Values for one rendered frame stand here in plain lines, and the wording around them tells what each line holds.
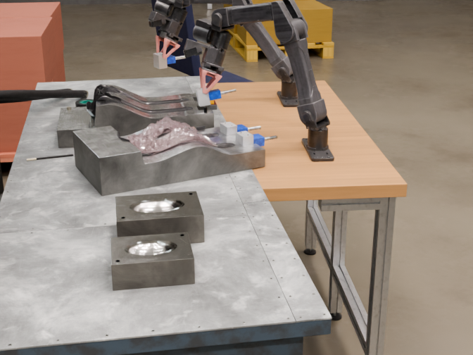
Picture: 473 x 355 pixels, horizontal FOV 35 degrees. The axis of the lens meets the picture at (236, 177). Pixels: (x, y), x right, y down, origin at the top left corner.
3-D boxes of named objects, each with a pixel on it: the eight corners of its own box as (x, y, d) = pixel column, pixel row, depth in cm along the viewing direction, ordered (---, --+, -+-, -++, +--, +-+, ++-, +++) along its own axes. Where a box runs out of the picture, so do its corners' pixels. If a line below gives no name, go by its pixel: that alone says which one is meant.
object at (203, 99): (236, 97, 251) (234, 81, 250) (238, 98, 246) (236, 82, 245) (198, 105, 250) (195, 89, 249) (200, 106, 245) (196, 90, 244)
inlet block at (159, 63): (182, 62, 304) (181, 48, 302) (188, 64, 300) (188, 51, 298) (153, 66, 298) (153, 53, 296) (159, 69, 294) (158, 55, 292)
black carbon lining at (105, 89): (188, 103, 260) (188, 77, 257) (193, 116, 246) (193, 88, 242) (86, 108, 255) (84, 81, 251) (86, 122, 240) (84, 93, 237)
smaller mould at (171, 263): (188, 256, 168) (187, 231, 166) (195, 284, 156) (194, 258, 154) (111, 261, 166) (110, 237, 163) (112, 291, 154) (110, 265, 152)
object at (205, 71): (195, 91, 241) (204, 63, 240) (193, 89, 248) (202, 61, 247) (215, 97, 243) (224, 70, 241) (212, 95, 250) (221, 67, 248)
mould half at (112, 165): (226, 141, 243) (226, 108, 239) (265, 166, 222) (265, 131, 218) (75, 166, 222) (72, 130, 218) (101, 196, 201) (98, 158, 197)
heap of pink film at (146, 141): (197, 132, 233) (196, 108, 231) (222, 148, 219) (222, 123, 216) (117, 144, 222) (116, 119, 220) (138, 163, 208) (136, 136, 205)
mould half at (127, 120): (204, 117, 269) (203, 80, 264) (214, 139, 245) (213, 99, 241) (62, 124, 262) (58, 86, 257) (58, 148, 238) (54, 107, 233)
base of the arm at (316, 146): (312, 136, 223) (336, 136, 224) (301, 117, 242) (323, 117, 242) (312, 161, 226) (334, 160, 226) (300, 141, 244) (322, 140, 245)
